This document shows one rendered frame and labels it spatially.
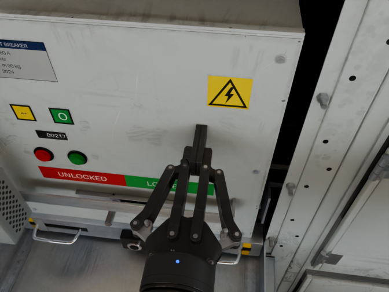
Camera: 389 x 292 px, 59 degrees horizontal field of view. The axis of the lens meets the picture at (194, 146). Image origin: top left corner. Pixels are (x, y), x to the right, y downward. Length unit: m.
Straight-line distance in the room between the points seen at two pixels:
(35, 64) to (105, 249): 0.48
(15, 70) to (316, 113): 0.40
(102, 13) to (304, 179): 0.39
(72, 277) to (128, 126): 0.42
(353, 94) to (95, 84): 0.33
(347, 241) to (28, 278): 0.66
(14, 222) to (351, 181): 0.58
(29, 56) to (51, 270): 0.51
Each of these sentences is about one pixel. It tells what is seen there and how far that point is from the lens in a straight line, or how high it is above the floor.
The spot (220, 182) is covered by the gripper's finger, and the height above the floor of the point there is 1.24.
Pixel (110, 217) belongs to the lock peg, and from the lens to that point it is 0.67.
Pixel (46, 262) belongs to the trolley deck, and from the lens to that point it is 0.87.
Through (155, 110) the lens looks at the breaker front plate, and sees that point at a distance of 0.48.
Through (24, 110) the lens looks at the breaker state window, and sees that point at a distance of 0.57.
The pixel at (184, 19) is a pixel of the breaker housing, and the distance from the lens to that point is 0.42.
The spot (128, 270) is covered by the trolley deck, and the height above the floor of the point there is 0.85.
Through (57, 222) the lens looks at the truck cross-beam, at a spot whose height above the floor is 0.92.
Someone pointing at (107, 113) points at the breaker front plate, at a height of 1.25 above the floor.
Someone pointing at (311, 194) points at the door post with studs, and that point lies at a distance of 0.62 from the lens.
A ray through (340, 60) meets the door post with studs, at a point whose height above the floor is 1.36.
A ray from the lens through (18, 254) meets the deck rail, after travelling 0.90.
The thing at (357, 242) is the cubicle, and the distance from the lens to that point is 0.73.
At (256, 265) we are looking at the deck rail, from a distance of 0.81.
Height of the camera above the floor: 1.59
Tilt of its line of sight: 48 degrees down
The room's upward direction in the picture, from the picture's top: straight up
